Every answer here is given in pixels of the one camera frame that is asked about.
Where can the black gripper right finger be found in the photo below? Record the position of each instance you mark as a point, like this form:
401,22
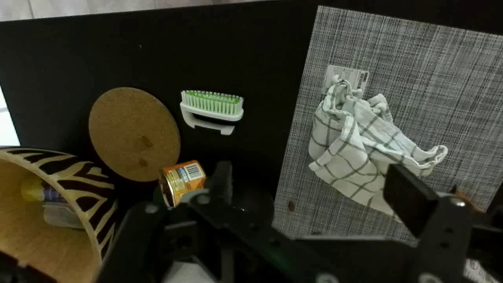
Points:
411,197

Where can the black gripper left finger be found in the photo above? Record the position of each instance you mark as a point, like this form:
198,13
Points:
222,183

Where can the yellow nut tin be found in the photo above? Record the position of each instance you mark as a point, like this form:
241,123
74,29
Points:
183,181

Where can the round cork board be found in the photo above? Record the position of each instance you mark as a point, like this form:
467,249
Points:
131,131

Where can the white checked dish towel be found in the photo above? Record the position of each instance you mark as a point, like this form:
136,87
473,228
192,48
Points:
362,151

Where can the brown nut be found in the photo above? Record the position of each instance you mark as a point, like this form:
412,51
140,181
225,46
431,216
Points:
147,140
291,205

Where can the green white scrub brush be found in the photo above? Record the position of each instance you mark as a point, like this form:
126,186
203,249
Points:
213,107

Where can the grey woven placemat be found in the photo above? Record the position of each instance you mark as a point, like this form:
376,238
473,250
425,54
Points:
429,79

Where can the white packet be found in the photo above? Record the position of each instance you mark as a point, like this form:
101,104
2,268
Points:
62,214

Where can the zebra pattern bamboo bowl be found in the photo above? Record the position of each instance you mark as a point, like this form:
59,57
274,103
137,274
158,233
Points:
48,246

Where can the yellow packet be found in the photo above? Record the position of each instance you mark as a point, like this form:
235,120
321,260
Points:
32,189

